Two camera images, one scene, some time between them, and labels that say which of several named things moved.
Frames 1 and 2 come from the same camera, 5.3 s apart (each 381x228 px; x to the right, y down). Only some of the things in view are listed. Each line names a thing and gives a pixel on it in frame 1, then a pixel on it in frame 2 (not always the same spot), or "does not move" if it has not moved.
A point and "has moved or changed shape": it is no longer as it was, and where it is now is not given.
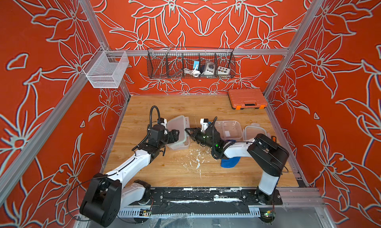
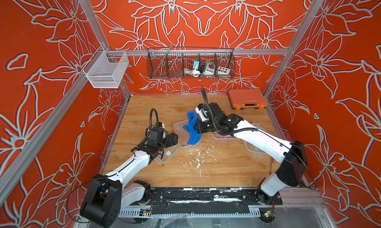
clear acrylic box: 106,69 does not move
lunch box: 179,123 has moved or changed shape
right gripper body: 202,139 to 207,126
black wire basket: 189,63 does not move
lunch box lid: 177,122 to 165,154
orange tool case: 244,98 does not move
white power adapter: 210,68 does not move
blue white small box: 195,64 does not move
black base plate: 233,201 does not move
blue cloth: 230,162 to 195,137
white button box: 222,70 does not move
